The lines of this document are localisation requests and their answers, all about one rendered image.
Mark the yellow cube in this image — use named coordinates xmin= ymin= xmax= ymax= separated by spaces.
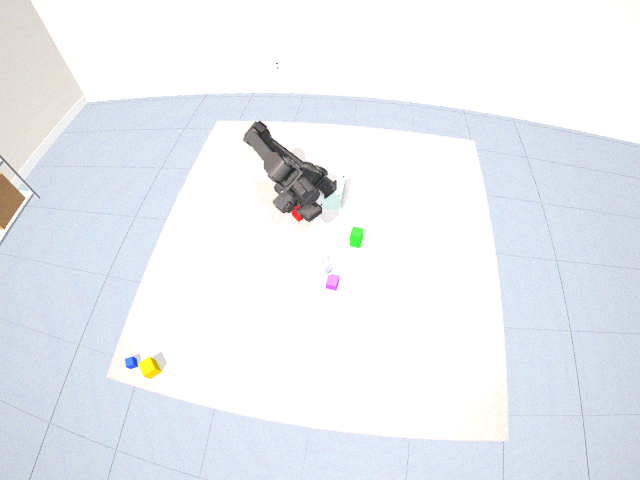
xmin=138 ymin=356 xmax=162 ymax=379

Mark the small blue block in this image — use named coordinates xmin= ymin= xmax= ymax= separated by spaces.
xmin=125 ymin=357 xmax=138 ymax=369

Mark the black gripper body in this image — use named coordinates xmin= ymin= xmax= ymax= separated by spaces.
xmin=274 ymin=184 xmax=322 ymax=222

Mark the purple cube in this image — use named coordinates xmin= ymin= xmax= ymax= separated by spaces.
xmin=326 ymin=275 xmax=339 ymax=291

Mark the red block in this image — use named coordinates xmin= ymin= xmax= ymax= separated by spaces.
xmin=291 ymin=205 xmax=302 ymax=222

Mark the green block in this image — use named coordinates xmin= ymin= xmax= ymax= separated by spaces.
xmin=350 ymin=235 xmax=363 ymax=248
xmin=350 ymin=227 xmax=363 ymax=243

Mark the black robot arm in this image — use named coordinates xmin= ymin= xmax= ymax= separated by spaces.
xmin=243 ymin=121 xmax=337 ymax=213

